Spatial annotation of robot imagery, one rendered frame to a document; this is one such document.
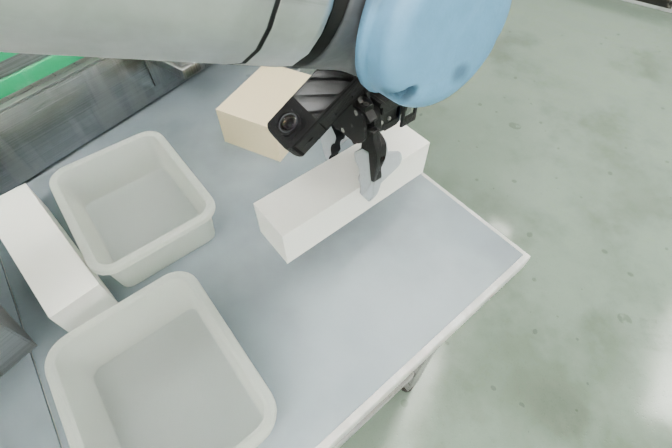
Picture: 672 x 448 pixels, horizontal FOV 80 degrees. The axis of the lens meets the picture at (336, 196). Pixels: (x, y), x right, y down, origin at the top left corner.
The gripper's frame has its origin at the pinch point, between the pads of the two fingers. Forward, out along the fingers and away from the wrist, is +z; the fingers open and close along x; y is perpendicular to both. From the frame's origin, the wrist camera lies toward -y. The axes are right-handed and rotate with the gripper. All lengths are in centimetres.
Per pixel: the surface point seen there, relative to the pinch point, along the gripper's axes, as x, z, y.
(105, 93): 47, 5, -17
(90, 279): 11.6, 6.4, -31.9
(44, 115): 44, 3, -27
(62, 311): 9.7, 6.8, -35.9
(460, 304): -18.8, 12.3, 4.8
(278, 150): 18.9, 9.5, 0.7
